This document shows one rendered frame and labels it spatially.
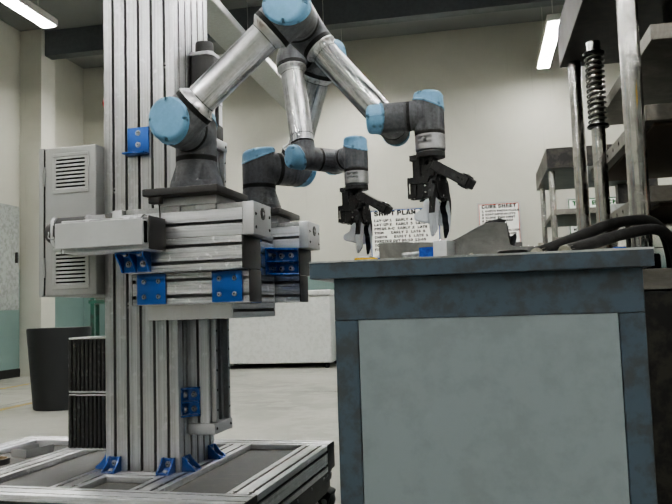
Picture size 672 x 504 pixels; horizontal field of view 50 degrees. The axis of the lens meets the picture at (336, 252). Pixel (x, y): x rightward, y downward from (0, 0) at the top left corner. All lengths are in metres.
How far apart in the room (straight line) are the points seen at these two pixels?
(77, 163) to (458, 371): 1.40
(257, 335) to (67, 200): 6.69
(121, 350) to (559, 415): 1.34
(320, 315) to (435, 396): 7.22
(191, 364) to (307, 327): 6.53
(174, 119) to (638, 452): 1.32
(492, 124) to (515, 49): 1.01
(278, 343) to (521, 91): 4.44
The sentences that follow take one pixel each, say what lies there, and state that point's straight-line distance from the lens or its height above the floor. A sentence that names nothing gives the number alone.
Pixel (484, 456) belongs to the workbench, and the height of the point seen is 0.39.
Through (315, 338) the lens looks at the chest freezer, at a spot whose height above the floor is 0.35.
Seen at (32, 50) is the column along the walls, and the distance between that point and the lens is 10.13.
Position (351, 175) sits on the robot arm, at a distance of 2.22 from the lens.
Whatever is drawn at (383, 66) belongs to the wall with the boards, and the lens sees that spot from 9.98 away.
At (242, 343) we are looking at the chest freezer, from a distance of 9.01.
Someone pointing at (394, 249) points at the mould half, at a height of 0.87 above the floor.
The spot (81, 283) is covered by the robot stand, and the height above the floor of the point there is 0.80.
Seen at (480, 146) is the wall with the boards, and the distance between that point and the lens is 9.60.
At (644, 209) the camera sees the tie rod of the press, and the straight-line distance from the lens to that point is 2.32.
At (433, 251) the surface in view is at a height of 0.83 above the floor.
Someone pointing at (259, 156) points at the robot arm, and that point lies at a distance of 2.52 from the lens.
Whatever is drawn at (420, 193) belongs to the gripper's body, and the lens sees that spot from 1.79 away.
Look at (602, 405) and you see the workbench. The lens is 1.57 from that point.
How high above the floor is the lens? 0.70
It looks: 5 degrees up
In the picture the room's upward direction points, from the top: 2 degrees counter-clockwise
